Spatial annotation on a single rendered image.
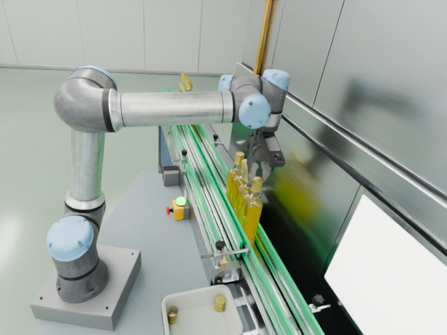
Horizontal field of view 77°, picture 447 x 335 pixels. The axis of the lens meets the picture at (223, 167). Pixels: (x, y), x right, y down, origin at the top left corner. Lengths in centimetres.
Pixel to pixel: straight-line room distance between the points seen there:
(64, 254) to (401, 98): 90
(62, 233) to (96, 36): 590
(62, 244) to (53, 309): 24
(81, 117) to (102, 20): 595
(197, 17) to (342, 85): 600
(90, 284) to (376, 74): 97
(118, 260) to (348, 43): 98
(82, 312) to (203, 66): 631
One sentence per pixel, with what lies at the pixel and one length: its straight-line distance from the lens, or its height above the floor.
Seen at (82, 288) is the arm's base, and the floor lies 88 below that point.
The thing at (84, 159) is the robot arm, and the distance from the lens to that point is 87.
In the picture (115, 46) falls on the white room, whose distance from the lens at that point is 664.
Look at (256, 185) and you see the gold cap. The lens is 94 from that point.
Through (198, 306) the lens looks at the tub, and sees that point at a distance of 106.
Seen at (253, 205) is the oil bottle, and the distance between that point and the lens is 97.
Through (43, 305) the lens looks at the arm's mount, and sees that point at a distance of 107.
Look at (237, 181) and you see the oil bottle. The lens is 106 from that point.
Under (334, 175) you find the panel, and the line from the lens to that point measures 82.
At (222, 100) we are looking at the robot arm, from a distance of 65.
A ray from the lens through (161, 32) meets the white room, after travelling 664.
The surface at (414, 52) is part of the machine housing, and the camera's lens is 72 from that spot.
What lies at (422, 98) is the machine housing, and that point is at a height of 154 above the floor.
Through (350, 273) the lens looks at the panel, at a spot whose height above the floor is 109.
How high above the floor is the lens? 167
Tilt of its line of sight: 31 degrees down
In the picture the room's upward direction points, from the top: 8 degrees clockwise
